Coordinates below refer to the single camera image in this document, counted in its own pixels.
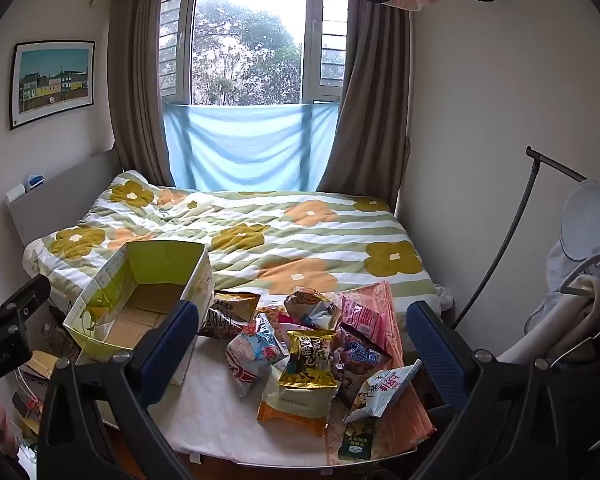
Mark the cardboard box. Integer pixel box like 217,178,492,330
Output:
62,241,216,386

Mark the white mesh garment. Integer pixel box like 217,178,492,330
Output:
527,240,600,333

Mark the white red blue snack packet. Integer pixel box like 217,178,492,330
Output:
225,312,286,398

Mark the gold black snack packet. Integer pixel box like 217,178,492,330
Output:
278,329,340,391

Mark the crumpled silver snack packet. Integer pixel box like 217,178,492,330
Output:
284,287,342,331

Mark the green snack packet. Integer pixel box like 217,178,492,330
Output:
337,417,378,461

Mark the orange white snack packet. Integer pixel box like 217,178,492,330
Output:
256,365,331,436

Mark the white round disc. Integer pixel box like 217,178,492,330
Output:
561,180,600,261

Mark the brown curtain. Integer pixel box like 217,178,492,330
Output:
316,0,411,211
107,0,176,186

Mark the window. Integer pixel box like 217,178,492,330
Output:
159,0,351,108

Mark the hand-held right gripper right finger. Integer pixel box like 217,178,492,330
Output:
406,301,588,480

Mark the floral striped blanket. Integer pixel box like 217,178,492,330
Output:
22,170,443,311

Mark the black curved pole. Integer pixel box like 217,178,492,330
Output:
452,146,588,328

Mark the small yellow box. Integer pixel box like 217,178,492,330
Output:
27,350,60,377

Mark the pink snack packet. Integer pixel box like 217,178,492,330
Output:
337,292,396,356

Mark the light blue cloth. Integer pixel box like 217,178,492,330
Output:
162,100,338,192

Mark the framed house picture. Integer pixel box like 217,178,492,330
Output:
10,40,96,131

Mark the brown blue-print snack packet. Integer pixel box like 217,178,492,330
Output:
336,322,393,381

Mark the grey headboard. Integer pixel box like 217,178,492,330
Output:
5,147,123,246

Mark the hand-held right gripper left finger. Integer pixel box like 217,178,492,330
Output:
37,300,201,480

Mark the dark striped snack packet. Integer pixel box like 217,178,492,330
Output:
200,290,262,341

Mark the beige cloth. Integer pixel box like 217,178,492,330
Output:
497,275,600,363

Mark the white floral table cloth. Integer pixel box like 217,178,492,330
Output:
150,330,431,467

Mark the orange plastic bag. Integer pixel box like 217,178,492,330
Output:
325,281,438,453

